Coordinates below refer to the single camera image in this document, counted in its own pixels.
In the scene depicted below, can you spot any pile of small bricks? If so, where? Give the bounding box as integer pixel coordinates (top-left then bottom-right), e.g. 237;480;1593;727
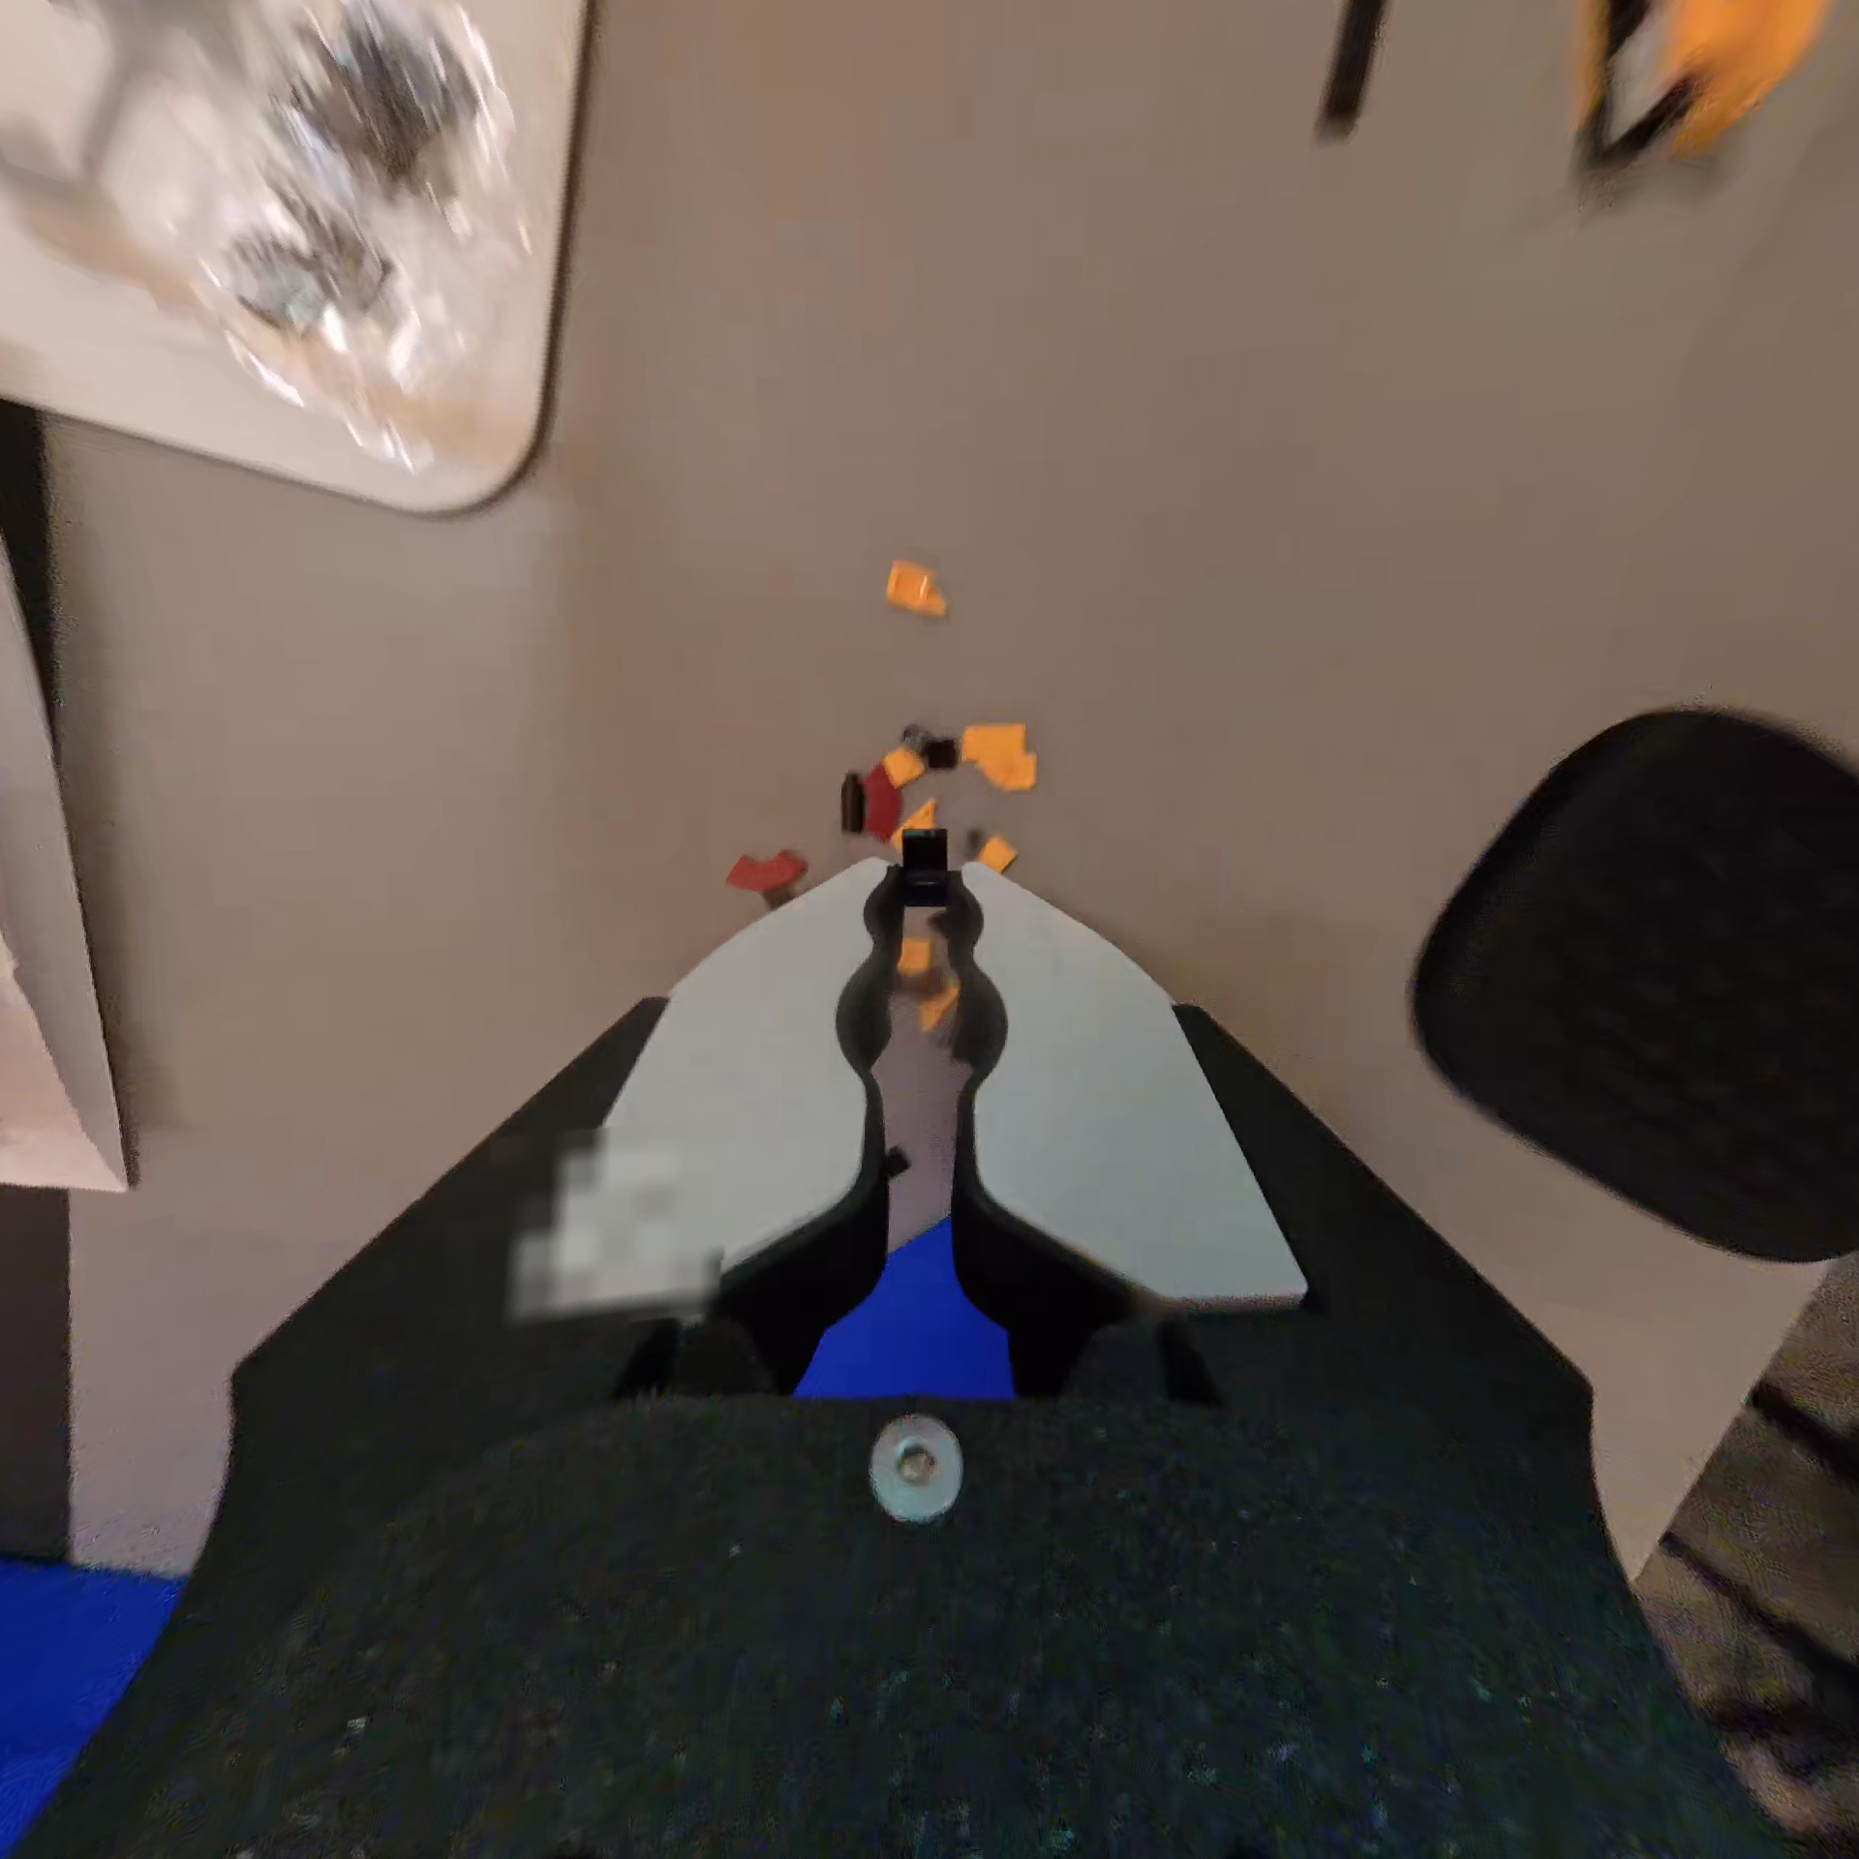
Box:
723;719;1040;1181

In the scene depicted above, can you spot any long black plate brick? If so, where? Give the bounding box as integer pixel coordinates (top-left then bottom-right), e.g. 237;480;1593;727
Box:
1313;0;1393;142

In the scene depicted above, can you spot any bag of small metal parts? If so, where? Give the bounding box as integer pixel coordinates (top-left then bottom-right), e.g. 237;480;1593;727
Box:
85;0;530;467

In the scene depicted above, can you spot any blue plastic bin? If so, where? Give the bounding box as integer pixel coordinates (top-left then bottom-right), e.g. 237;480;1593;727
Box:
0;1218;1017;1818

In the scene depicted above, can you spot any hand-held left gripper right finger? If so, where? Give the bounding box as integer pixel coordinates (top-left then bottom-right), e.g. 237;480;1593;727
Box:
951;859;1311;1394

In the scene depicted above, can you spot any orange toy brick assembly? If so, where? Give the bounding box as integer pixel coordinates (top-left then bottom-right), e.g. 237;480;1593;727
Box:
1571;0;1839;168

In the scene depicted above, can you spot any white book stand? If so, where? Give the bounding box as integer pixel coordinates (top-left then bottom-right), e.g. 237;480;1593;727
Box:
0;0;598;519

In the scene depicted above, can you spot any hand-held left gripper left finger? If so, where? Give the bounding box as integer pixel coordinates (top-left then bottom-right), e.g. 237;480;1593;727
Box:
600;857;893;1388

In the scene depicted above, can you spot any grey desk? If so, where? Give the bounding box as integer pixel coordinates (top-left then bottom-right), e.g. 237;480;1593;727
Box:
0;0;1859;1584

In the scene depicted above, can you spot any black padded cushion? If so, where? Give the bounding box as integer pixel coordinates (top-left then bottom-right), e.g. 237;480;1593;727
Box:
1410;709;1859;1267

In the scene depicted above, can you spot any crumpled white paper bag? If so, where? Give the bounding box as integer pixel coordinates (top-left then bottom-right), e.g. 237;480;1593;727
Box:
0;537;133;1193

